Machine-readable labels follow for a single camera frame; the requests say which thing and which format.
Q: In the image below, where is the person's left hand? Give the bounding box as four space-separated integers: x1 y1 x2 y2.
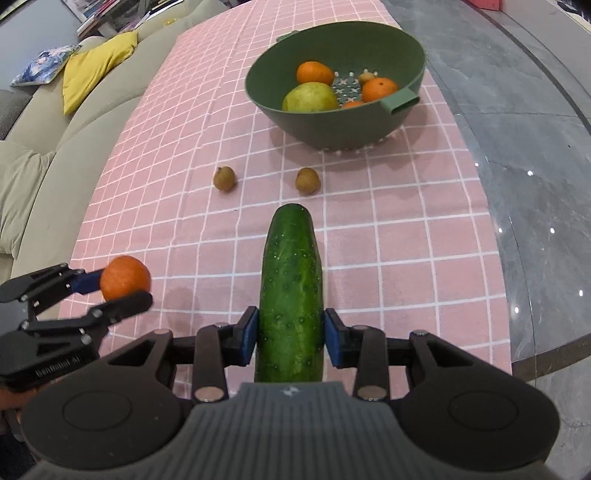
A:
0 387 33 441

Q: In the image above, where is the blue printed pillow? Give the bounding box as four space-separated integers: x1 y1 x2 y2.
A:
10 45 83 88

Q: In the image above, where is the beige sofa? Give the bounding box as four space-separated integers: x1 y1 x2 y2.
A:
0 0 232 282

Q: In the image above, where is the pile of books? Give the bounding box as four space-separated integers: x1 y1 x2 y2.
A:
62 0 185 38

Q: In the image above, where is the green pear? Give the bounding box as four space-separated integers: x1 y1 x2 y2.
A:
281 82 339 113

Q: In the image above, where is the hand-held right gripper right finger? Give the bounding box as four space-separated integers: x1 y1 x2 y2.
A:
323 308 488 402

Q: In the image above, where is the green cucumber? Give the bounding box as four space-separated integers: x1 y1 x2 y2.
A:
255 204 324 384

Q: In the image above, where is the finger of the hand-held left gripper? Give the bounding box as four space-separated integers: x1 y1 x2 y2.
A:
0 263 106 319
18 291 154 344

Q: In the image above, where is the pink checked tablecloth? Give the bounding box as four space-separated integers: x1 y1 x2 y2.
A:
69 0 513 402

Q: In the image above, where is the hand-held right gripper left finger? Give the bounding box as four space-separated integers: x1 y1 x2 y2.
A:
104 305 259 402

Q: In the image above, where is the yellow pillow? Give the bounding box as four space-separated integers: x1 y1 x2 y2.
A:
62 31 139 116

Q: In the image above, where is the green plastic colander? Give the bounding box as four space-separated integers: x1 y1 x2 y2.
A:
245 22 426 152

